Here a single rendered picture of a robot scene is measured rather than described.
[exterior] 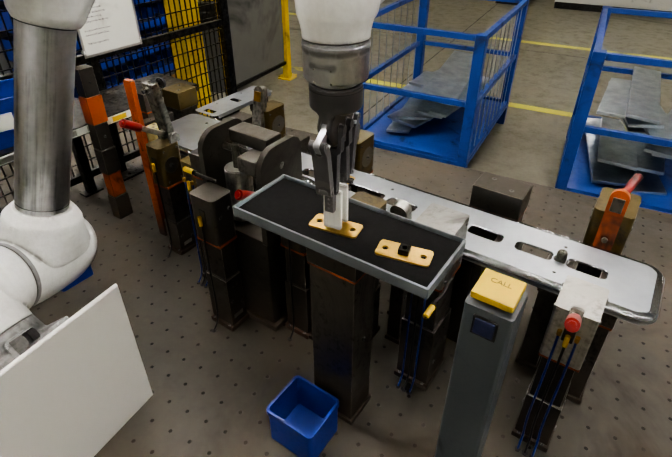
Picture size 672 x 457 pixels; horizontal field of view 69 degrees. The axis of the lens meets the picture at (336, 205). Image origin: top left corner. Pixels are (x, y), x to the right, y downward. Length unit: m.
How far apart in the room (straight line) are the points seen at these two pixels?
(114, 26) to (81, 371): 1.25
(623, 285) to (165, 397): 0.95
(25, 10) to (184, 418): 0.82
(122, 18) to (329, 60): 1.38
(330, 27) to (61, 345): 0.67
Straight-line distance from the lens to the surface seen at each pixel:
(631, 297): 1.06
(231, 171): 1.09
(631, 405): 1.29
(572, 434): 1.19
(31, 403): 0.99
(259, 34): 4.65
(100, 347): 1.03
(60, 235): 1.17
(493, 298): 0.71
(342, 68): 0.64
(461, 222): 0.93
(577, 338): 0.91
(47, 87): 1.07
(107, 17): 1.92
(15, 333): 1.08
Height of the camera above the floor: 1.63
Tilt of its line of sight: 33 degrees down
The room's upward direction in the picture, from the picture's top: straight up
